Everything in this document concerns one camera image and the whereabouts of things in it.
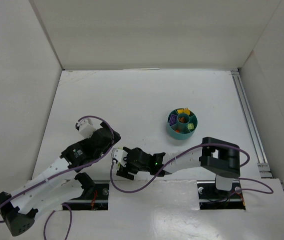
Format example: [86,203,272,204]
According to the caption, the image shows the dark purple lego brick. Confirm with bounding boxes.
[168,114,177,126]

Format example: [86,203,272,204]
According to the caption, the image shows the brown lego brick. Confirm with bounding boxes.
[178,117,187,124]

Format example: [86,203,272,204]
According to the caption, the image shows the yellow black striped lego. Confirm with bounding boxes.
[184,108,190,115]

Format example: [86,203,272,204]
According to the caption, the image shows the green 2x2 lego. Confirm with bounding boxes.
[187,123,195,131]

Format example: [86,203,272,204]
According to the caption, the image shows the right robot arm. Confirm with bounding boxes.
[111,137,240,191]

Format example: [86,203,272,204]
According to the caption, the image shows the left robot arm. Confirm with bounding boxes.
[0,126,121,237]

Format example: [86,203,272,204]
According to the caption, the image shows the teal divided round container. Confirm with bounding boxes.
[166,108,198,140]

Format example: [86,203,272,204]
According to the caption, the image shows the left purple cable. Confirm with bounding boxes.
[0,115,115,240]

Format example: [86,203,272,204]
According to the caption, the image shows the purple cable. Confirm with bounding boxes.
[0,115,115,240]
[110,147,274,198]

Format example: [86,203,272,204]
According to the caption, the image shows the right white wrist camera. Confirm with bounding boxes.
[111,148,127,167]

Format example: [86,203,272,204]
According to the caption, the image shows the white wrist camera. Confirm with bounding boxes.
[111,148,127,167]
[75,118,96,139]

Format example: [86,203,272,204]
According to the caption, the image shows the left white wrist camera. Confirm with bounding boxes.
[75,118,96,139]

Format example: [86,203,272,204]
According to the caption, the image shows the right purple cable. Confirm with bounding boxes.
[110,147,274,198]

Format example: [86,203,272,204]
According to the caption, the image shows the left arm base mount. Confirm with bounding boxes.
[65,172,110,211]

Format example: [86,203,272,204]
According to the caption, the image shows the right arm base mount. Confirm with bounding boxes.
[197,181,246,210]

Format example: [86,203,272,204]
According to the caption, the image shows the aluminium rail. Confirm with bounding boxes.
[231,70,273,179]

